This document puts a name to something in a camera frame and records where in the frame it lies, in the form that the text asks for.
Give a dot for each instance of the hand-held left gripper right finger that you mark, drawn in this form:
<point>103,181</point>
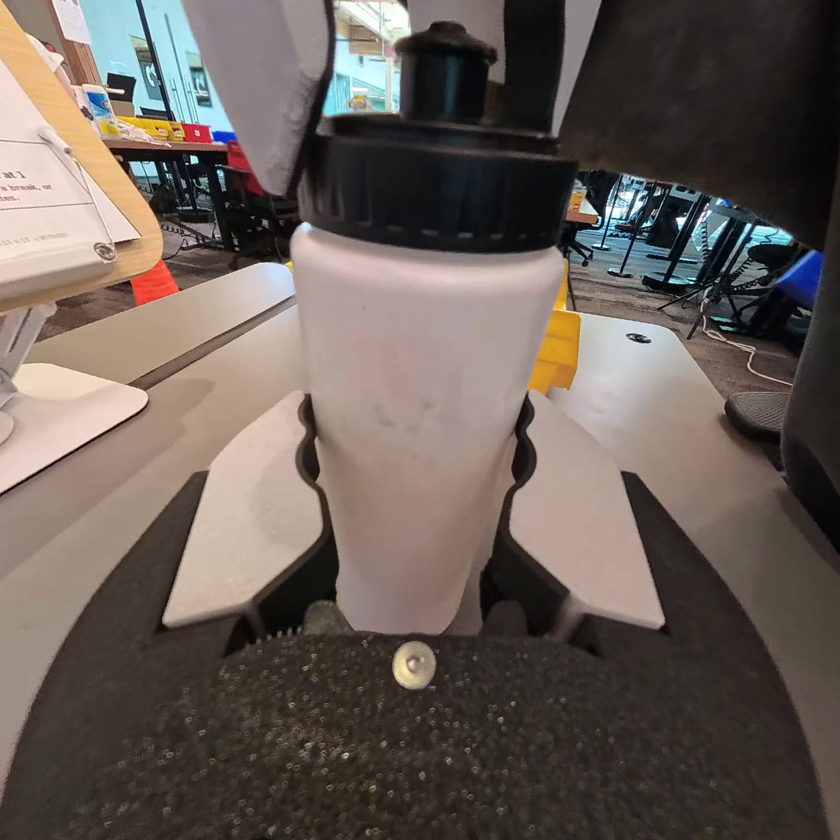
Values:
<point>584,525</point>

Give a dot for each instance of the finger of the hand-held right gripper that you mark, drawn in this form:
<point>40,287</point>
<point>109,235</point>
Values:
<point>262,79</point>
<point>576,33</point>

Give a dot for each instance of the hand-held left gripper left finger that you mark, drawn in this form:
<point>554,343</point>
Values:
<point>249,525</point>

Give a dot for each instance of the yellow plastic bin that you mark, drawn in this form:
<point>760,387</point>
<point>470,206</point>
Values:
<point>558,354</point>

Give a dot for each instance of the black bottle lid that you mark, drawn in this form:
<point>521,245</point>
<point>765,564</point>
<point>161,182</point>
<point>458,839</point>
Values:
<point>446,190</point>

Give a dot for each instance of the white plastic bottle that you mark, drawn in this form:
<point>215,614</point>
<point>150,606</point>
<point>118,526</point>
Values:
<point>420,394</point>

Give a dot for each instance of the person's right forearm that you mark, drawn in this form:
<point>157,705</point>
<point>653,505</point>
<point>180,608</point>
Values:
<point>722,98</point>

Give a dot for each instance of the red office chair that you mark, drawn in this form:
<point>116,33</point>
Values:
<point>246,170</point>

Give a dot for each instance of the row of coloured storage bins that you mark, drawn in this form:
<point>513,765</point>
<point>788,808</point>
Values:
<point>164,130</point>

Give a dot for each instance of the white wipes canister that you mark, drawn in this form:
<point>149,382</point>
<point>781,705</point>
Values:
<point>102,111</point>

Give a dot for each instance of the instruction sheet on stand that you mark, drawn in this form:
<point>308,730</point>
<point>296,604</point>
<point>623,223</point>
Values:
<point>85,164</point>

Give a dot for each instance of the orange traffic cone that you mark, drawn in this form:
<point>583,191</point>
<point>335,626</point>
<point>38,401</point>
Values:
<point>154,285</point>

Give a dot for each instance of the person's dark clothed torso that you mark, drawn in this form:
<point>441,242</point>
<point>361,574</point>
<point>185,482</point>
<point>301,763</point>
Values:
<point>817,426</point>

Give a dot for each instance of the printed instruction sheet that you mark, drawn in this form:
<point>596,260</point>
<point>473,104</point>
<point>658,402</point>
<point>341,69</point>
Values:
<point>39,216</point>

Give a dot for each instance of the black tripod stand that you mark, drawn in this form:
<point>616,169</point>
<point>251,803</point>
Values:
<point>716,295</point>

